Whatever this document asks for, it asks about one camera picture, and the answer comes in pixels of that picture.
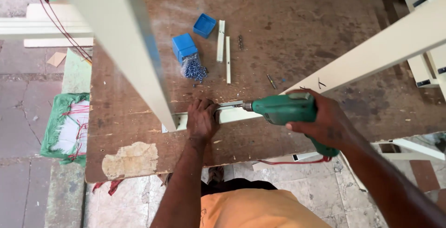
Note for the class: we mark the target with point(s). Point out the dark drill bit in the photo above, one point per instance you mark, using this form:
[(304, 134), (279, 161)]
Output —
[(240, 42)]

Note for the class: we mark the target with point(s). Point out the plastic bag of screws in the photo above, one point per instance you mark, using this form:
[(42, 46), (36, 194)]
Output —
[(193, 68)]

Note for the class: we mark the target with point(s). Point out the person's right hand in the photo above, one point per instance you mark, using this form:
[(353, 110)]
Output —
[(322, 120)]

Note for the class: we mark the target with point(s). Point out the cream profile on floor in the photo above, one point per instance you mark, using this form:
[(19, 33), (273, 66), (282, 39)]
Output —
[(45, 29)]

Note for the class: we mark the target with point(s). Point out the cream profile pieces pile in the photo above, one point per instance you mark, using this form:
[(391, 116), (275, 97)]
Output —
[(427, 36)]

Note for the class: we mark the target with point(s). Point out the person's left fingers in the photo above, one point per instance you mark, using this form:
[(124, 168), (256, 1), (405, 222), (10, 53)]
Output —
[(206, 105)]

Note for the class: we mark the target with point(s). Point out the wide cream profile strip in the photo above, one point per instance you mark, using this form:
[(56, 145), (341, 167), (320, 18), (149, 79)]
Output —
[(221, 41)]

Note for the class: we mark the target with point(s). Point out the blue plastic screw box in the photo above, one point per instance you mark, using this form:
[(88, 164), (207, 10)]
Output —
[(184, 46)]

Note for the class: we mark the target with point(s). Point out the brown cardboard scrap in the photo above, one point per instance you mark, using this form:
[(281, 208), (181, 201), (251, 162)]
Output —
[(56, 59)]

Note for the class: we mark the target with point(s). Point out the person's left hand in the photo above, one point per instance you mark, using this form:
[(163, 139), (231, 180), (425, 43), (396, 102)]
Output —
[(201, 120)]

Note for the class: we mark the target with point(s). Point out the short screwdriver bit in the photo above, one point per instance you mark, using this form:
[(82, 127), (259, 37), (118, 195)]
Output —
[(271, 81)]

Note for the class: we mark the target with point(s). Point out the cream aluminium frame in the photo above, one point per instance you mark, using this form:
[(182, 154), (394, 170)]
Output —
[(139, 57)]

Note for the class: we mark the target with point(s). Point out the thin cream profile strip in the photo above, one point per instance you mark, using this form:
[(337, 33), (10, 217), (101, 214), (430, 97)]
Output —
[(228, 60)]

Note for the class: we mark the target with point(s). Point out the blue plastic box lid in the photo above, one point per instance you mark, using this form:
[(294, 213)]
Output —
[(204, 25)]

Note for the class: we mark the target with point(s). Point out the cream profile under table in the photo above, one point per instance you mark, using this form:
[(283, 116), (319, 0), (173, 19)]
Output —
[(348, 151)]

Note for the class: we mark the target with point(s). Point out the green and white sack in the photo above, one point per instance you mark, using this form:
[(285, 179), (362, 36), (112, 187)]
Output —
[(66, 128)]

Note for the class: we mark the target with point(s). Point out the red rag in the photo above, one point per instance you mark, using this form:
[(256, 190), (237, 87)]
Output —
[(109, 186)]

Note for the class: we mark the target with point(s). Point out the green electric drill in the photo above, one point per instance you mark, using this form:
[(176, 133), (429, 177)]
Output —
[(284, 111)]

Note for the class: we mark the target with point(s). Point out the person's orange shirt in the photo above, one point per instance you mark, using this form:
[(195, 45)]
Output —
[(258, 209)]

